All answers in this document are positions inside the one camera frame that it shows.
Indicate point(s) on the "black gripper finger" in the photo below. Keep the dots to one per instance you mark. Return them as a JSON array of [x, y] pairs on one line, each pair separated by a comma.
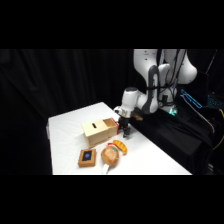
[[124, 133], [129, 133]]

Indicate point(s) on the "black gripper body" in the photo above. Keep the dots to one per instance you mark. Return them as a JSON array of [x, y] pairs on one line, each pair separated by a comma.
[[125, 123]]

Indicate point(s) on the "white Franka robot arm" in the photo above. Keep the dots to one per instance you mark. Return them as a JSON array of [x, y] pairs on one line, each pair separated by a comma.
[[148, 100]]

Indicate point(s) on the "orange striped croissant plush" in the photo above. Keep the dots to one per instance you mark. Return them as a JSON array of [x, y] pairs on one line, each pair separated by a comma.
[[120, 146]]

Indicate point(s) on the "light wooden box with slot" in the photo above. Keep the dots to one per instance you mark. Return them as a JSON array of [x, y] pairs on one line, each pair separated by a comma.
[[96, 131]]

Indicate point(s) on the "small green light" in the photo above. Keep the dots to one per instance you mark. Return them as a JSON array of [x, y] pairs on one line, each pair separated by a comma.
[[172, 111]]

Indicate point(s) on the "black robot stand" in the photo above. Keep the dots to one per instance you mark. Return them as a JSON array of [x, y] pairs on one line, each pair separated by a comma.
[[180, 140]]

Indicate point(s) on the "blue lit device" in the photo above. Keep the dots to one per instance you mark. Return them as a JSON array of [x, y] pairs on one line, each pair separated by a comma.
[[191, 98]]

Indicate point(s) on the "black curtain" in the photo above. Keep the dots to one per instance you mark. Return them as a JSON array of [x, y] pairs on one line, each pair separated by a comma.
[[66, 80]]

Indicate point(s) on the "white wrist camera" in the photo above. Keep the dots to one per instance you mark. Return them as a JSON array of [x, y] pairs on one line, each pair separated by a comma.
[[117, 110]]

